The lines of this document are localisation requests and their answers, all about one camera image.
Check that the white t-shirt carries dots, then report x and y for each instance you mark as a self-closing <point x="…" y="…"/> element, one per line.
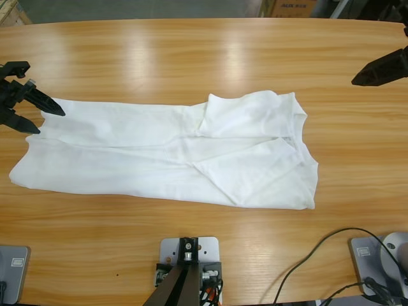
<point x="143" y="159"/>

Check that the black side bracket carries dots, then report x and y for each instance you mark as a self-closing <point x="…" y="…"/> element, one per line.
<point x="215" y="267"/>
<point x="162" y="271"/>

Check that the black post clamp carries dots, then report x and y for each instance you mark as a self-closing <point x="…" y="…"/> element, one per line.
<point x="192" y="258"/>

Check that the grey metal frame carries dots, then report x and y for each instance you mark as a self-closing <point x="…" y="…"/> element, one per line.
<point x="339" y="9"/>

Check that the wooden crate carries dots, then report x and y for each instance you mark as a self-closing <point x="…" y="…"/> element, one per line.
<point x="12" y="11"/>

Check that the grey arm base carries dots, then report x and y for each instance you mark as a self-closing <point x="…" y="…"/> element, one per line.
<point x="366" y="267"/>
<point x="16" y="280"/>

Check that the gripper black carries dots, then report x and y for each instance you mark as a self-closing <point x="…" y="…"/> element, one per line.
<point x="406" y="30"/>
<point x="12" y="95"/>

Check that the cardboard box with AUX print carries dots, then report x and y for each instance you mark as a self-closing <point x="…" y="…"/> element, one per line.
<point x="293" y="8"/>

